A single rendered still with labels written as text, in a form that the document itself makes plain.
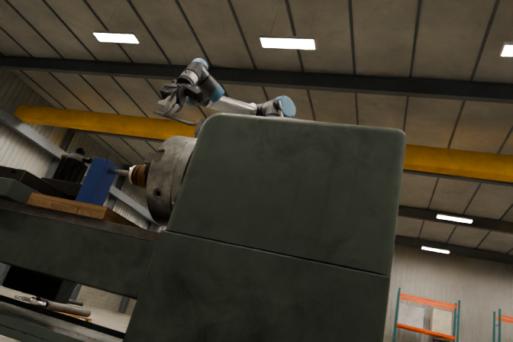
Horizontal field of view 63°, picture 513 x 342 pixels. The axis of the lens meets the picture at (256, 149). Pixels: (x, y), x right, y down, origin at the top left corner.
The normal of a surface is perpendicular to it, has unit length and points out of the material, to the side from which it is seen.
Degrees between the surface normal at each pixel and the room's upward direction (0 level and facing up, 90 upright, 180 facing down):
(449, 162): 90
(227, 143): 90
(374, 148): 90
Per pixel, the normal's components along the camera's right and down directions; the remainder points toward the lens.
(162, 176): -0.30, -0.19
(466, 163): -0.24, -0.45
